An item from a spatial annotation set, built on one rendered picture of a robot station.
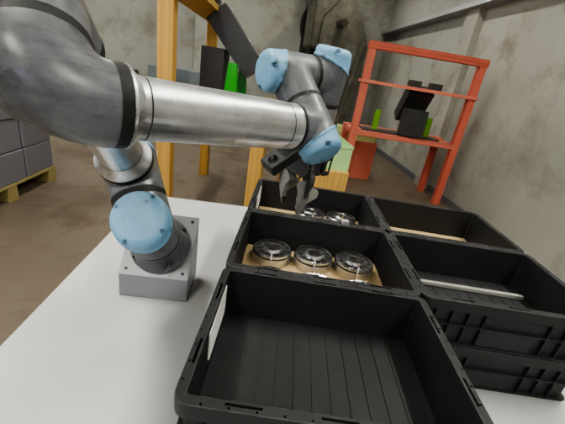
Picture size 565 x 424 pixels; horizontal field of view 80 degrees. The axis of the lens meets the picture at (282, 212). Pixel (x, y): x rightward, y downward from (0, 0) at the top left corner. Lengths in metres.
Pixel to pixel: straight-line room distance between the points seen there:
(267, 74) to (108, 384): 0.65
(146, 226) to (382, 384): 0.53
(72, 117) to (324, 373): 0.53
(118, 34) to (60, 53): 8.80
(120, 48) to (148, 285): 8.43
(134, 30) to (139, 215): 8.44
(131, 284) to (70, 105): 0.64
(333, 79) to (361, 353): 0.53
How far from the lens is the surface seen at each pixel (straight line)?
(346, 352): 0.70
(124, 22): 9.16
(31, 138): 3.64
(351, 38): 7.57
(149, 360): 0.82
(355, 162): 5.10
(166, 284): 0.94
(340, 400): 0.62
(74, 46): 0.42
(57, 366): 0.85
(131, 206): 0.74
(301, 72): 0.64
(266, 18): 8.62
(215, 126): 0.46
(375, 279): 0.94
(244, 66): 3.16
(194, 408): 0.46
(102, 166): 0.77
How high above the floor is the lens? 1.30
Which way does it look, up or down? 22 degrees down
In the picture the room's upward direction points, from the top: 9 degrees clockwise
